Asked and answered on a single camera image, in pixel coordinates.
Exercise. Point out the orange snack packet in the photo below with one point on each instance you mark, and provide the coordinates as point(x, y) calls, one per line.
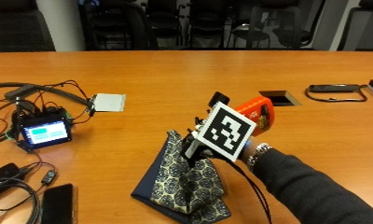
point(258, 113)

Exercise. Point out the white marker cube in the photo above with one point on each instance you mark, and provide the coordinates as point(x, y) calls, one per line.
point(225, 132)

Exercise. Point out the black office chair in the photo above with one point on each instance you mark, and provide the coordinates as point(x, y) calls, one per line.
point(205, 25)
point(250, 31)
point(294, 28)
point(165, 21)
point(366, 26)
point(16, 26)
point(120, 25)

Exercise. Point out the silver flat box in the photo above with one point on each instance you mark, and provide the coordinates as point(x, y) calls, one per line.
point(108, 102)

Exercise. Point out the patterned navy fabric cloth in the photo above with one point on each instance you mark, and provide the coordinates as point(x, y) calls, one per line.
point(186, 183)

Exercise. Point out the small touchscreen computer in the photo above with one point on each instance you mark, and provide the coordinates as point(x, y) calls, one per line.
point(45, 132)

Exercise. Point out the black smartphone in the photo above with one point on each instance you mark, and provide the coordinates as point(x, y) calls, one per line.
point(57, 203)

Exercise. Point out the black power adapter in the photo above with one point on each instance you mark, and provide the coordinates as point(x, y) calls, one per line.
point(1, 177)

